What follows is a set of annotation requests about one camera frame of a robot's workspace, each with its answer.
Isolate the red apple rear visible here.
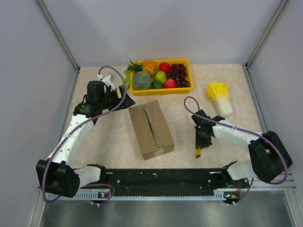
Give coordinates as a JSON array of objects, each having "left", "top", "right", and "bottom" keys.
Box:
[{"left": 158, "top": 62, "right": 171, "bottom": 74}]

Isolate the yellow utility knife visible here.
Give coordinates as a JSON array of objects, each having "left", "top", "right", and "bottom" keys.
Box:
[{"left": 195, "top": 147, "right": 201, "bottom": 158}]

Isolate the pineapple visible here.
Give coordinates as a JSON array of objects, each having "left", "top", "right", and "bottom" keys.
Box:
[{"left": 127, "top": 61, "right": 158, "bottom": 77}]

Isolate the light green apple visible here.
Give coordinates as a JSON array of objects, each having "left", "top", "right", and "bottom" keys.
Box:
[{"left": 154, "top": 71, "right": 167, "bottom": 84}]

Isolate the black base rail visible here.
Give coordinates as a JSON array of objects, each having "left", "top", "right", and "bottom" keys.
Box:
[{"left": 96, "top": 168, "right": 249, "bottom": 197}]

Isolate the green white leek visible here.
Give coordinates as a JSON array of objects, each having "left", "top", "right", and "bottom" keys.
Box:
[{"left": 124, "top": 70, "right": 132, "bottom": 89}]

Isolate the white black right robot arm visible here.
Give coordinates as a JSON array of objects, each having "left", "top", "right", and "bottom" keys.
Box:
[{"left": 191, "top": 110, "right": 293, "bottom": 187}]

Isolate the yellow plastic fruit tray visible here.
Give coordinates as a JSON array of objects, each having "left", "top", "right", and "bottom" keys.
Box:
[{"left": 130, "top": 58, "right": 194, "bottom": 96}]

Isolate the green cantaloupe melon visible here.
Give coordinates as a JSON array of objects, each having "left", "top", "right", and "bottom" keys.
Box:
[{"left": 132, "top": 71, "right": 152, "bottom": 90}]

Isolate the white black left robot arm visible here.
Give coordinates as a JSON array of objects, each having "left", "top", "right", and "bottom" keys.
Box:
[{"left": 36, "top": 80, "right": 135, "bottom": 198}]

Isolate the yellow napa cabbage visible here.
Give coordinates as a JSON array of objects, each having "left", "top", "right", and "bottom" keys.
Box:
[{"left": 206, "top": 82, "right": 232, "bottom": 117}]

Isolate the white slotted cable duct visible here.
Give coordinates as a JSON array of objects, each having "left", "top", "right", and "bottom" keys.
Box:
[{"left": 47, "top": 189, "right": 240, "bottom": 201}]

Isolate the red apple front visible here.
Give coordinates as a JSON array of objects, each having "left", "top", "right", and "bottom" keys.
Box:
[{"left": 164, "top": 79, "right": 177, "bottom": 88}]

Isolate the dark green lime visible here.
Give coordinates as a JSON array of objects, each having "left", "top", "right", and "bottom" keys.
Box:
[{"left": 151, "top": 80, "right": 164, "bottom": 89}]

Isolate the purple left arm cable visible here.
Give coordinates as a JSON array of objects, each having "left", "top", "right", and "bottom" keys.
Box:
[{"left": 42, "top": 66, "right": 126, "bottom": 204}]

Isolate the red apple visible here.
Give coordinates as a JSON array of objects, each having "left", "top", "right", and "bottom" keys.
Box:
[
  {"left": 164, "top": 79, "right": 177, "bottom": 88},
  {"left": 158, "top": 62, "right": 171, "bottom": 74}
]

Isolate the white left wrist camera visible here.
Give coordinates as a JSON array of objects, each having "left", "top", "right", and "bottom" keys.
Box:
[{"left": 98, "top": 74, "right": 115, "bottom": 91}]

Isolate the purple grape bunch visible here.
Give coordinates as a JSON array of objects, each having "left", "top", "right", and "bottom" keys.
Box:
[{"left": 166, "top": 63, "right": 190, "bottom": 88}]

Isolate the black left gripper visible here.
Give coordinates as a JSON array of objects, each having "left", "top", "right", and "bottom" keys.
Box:
[{"left": 98, "top": 85, "right": 134, "bottom": 111}]

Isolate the brown cardboard express box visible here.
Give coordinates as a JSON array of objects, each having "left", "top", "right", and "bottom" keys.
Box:
[{"left": 129, "top": 100, "right": 175, "bottom": 160}]

